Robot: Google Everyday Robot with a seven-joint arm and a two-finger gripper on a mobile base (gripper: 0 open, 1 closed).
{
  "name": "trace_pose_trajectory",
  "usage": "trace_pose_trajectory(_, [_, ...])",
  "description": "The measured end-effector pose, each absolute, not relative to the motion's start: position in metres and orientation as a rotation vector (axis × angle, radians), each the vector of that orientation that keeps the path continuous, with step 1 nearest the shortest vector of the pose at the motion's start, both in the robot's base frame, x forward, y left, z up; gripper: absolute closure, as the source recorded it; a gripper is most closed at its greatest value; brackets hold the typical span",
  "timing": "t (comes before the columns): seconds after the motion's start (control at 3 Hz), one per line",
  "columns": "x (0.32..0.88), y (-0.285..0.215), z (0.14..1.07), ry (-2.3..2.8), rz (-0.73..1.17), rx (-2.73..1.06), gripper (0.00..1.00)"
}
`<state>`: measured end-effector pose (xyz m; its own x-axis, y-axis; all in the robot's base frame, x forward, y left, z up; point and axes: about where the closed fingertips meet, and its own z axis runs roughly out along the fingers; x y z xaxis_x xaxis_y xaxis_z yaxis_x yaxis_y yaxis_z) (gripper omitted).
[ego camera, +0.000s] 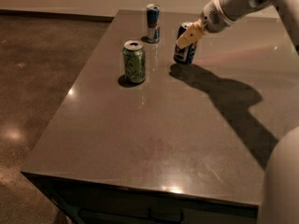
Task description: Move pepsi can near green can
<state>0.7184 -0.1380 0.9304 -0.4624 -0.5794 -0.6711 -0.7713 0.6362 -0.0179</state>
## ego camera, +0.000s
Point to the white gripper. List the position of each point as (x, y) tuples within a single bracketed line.
[(213, 19)]

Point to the blue pepsi can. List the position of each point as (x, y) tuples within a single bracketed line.
[(184, 56)]

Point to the blue silver energy drink can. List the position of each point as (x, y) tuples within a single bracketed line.
[(153, 16)]

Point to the green soda can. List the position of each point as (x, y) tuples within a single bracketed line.
[(134, 61)]

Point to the dark cabinet under table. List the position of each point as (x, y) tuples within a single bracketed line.
[(88, 202)]

